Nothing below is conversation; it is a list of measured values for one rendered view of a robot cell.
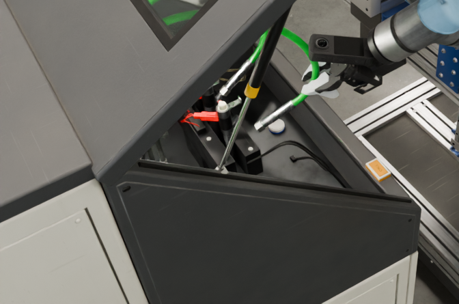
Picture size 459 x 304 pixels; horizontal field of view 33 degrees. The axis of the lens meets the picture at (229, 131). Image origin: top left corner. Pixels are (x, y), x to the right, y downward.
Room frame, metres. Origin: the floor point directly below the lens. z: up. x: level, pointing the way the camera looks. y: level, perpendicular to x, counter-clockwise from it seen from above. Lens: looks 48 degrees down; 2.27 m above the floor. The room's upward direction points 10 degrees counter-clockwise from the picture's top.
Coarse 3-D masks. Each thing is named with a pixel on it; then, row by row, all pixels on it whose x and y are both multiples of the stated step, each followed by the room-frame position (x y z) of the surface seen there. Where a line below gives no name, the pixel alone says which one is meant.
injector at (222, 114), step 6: (228, 108) 1.12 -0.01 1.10; (222, 114) 1.11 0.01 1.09; (228, 114) 1.11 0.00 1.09; (222, 120) 1.11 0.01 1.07; (228, 120) 1.11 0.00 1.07; (234, 120) 1.13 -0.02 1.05; (222, 126) 1.11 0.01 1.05; (228, 126) 1.11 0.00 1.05; (234, 126) 1.12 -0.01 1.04; (222, 132) 1.12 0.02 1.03; (228, 132) 1.11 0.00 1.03; (228, 138) 1.11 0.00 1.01; (234, 150) 1.12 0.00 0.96; (234, 156) 1.12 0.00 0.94
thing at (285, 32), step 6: (288, 30) 1.04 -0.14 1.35; (288, 36) 1.04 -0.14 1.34; (294, 36) 1.04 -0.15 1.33; (294, 42) 1.04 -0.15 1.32; (300, 42) 1.04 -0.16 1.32; (306, 48) 1.04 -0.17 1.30; (306, 54) 1.04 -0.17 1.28; (312, 66) 1.04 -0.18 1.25; (318, 66) 1.04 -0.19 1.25; (312, 72) 1.04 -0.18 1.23; (318, 72) 1.04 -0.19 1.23; (312, 78) 1.04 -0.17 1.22; (300, 96) 1.04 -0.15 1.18; (306, 96) 1.04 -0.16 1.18; (294, 102) 1.04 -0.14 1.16; (300, 102) 1.04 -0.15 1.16
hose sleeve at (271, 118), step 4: (284, 104) 1.05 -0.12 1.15; (288, 104) 1.04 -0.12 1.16; (292, 104) 1.04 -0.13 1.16; (280, 108) 1.05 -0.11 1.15; (284, 108) 1.04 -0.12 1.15; (288, 108) 1.04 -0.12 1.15; (292, 108) 1.04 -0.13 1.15; (276, 112) 1.04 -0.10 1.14; (280, 112) 1.04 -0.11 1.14; (284, 112) 1.04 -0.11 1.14; (288, 112) 1.04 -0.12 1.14; (268, 116) 1.05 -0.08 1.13; (272, 116) 1.04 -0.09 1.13; (276, 116) 1.04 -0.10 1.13; (280, 116) 1.04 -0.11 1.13; (264, 120) 1.04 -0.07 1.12; (268, 120) 1.04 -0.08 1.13; (272, 120) 1.04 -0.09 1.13; (264, 124) 1.04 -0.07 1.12; (268, 124) 1.04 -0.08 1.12
